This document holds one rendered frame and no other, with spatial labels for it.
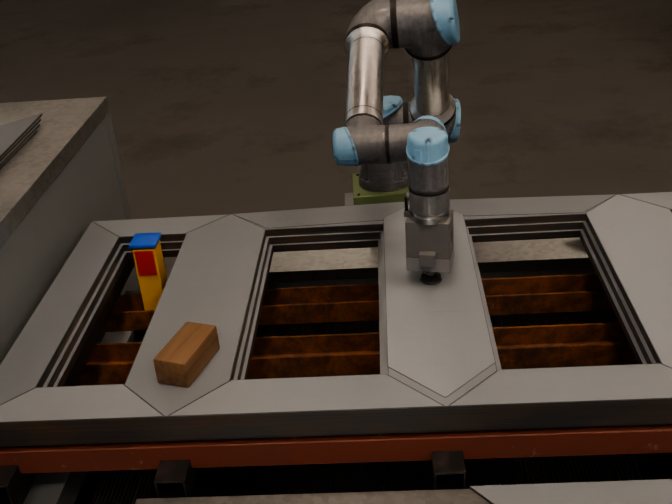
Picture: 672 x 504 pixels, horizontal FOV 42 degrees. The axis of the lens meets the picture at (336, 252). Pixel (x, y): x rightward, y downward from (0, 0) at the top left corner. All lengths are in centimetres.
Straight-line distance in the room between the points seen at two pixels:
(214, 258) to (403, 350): 54
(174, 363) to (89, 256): 57
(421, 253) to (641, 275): 43
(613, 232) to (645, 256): 11
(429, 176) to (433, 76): 56
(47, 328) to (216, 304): 32
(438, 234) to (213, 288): 46
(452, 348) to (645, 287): 41
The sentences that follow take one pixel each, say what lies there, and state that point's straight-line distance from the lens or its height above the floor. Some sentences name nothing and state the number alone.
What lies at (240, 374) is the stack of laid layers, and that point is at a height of 84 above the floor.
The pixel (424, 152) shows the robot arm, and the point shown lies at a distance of 155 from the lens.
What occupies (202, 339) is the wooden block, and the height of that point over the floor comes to 92.
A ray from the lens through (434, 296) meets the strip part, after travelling 165.
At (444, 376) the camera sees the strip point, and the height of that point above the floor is 87.
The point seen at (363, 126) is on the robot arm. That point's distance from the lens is 168.
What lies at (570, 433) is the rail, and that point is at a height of 80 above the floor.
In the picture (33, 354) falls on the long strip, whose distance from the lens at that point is 167.
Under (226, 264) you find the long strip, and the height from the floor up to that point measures 87.
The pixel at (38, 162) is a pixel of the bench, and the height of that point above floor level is 105.
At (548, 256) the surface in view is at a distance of 218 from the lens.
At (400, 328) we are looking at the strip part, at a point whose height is 87.
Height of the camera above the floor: 173
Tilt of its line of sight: 28 degrees down
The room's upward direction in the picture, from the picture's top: 5 degrees counter-clockwise
